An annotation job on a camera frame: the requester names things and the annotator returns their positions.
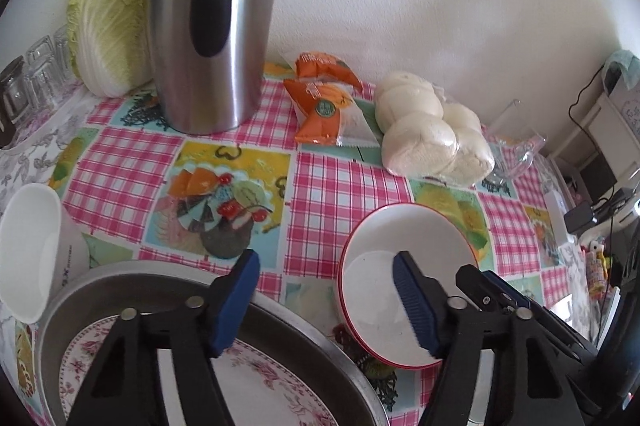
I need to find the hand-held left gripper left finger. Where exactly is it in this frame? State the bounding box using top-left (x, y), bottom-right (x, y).
top-left (65, 248), bottom-right (262, 426)

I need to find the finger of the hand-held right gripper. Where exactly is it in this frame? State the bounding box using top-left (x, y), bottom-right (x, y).
top-left (455, 265), bottom-right (532, 315)

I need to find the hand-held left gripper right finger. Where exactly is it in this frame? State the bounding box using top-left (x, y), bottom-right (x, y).
top-left (391, 250), bottom-right (586, 426)

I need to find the red-rimmed strawberry bowl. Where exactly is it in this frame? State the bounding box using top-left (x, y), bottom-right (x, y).
top-left (337, 203), bottom-right (481, 372)

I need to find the round steel basin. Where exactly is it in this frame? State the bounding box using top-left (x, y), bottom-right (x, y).
top-left (37, 260), bottom-right (391, 426)

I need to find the round pink floral plate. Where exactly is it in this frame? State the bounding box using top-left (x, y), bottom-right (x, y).
top-left (60, 313), bottom-right (346, 426)

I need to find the white plastic cup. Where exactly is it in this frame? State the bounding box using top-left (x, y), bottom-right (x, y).
top-left (0, 183), bottom-right (91, 324)

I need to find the white power strip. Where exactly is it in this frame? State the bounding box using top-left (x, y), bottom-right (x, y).
top-left (544, 191), bottom-right (571, 247)

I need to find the yellow candy packet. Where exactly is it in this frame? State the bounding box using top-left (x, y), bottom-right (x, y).
top-left (580, 241), bottom-right (613, 302)

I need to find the black charger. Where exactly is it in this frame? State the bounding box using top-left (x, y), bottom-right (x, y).
top-left (564, 201), bottom-right (598, 235)

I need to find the clear glass mug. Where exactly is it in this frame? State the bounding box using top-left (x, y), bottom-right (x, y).
top-left (480, 98), bottom-right (546, 184)

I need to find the pink checked tablecloth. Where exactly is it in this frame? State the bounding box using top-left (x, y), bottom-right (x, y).
top-left (0, 66), bottom-right (601, 426)

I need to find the bag of white steamed buns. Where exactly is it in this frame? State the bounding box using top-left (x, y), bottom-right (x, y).
top-left (375, 71), bottom-right (496, 187)

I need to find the white shelf rack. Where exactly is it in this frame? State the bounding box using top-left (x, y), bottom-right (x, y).
top-left (550, 96), bottom-right (640, 167)

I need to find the orange and white snack packet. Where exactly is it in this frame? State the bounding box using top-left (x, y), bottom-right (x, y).
top-left (283, 78), bottom-right (383, 148)

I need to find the white printed box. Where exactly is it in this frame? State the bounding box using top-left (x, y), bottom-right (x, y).
top-left (605, 66), bottom-right (640, 132)

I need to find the stainless steel thermos jug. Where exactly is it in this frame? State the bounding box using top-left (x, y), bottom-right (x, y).
top-left (146, 0), bottom-right (277, 136)

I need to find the green cloth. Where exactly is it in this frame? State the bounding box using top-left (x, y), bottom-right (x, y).
top-left (602, 50), bottom-right (640, 87)

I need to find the cluster of clear glass cups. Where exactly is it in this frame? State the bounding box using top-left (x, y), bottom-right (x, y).
top-left (10, 23), bottom-right (76, 122)

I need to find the napa cabbage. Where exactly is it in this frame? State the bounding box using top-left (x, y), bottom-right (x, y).
top-left (66, 0), bottom-right (158, 98)

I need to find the black wall cable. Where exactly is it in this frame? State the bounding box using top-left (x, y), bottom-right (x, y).
top-left (568, 63), bottom-right (608, 157)

